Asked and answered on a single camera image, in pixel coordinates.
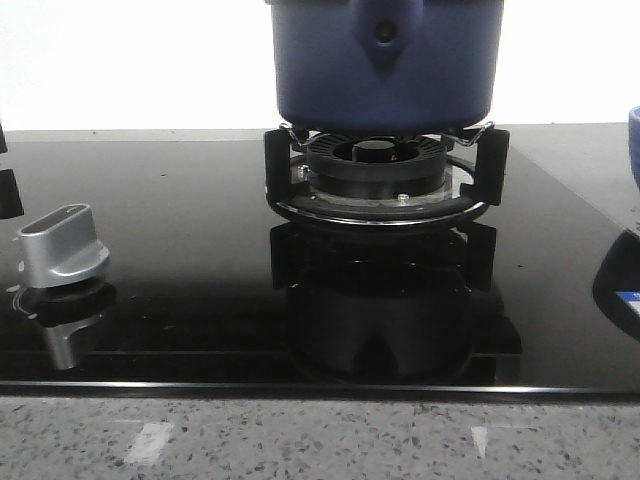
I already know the dark blue cooking pot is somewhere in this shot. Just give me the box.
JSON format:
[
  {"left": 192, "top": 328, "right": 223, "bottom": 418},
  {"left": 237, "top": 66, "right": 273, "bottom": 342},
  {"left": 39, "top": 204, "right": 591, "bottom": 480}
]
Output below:
[{"left": 269, "top": 0, "right": 504, "bottom": 134}]

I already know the light blue plastic bowl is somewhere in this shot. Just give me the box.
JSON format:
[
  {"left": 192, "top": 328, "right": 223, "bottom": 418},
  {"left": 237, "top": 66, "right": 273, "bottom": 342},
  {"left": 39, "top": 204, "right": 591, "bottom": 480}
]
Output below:
[{"left": 628, "top": 106, "right": 640, "bottom": 188}]

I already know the black gas burner head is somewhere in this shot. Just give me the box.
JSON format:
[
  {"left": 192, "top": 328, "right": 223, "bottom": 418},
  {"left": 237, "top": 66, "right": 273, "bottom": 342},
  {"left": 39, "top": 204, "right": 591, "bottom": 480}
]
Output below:
[{"left": 305, "top": 134, "right": 447, "bottom": 200}]

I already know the black glass gas cooktop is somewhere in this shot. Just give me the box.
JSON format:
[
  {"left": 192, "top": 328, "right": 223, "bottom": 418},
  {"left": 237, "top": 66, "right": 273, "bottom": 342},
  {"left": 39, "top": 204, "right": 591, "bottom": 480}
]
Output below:
[{"left": 1, "top": 124, "right": 639, "bottom": 402}]

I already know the black pan support grate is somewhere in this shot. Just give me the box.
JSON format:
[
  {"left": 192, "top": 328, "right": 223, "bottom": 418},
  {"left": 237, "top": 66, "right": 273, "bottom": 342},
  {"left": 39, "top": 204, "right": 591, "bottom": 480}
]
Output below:
[{"left": 264, "top": 123, "right": 510, "bottom": 230}]

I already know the silver stove control knob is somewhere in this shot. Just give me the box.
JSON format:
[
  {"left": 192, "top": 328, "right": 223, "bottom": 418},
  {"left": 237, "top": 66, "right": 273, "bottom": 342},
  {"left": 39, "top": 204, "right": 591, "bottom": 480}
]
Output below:
[{"left": 18, "top": 203, "right": 110, "bottom": 288}]

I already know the black left pan support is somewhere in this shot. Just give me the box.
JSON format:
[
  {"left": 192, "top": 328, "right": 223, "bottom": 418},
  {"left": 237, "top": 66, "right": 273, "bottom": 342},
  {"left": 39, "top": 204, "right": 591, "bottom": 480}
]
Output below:
[{"left": 0, "top": 128, "right": 25, "bottom": 219}]

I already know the blue sticker on cooktop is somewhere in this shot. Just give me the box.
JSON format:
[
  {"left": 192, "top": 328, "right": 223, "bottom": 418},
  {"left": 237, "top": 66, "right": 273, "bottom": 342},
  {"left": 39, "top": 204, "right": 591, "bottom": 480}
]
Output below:
[{"left": 617, "top": 291, "right": 640, "bottom": 317}]

